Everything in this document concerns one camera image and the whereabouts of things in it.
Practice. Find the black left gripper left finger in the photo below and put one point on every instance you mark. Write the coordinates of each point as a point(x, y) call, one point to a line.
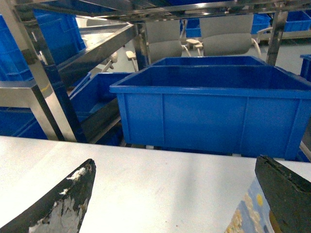
point(62, 209)

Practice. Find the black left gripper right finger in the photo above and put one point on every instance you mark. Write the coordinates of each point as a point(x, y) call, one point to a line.
point(287, 193)

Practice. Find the large blue bin front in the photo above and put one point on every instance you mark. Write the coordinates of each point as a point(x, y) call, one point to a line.
point(247, 110)

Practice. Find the blue bin lower left shelf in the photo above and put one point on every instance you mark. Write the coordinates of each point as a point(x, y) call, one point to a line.
point(92, 93)

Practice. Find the blue bin shelf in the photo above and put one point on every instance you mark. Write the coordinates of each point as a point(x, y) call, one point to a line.
point(92, 93)
point(306, 67)

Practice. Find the blue bin right shelf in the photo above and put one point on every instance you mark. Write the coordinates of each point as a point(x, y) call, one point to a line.
point(306, 67)

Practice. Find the blue bin behind front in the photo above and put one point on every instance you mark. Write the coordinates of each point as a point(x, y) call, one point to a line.
point(210, 61)

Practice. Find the grey office chair right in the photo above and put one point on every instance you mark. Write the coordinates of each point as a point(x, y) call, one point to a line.
point(226, 35)

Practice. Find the grey office chair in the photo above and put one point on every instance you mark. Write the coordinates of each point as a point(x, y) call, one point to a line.
point(226, 35)
point(154, 41)

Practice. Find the grey office chair left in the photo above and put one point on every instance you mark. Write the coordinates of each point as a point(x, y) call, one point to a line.
point(154, 41)

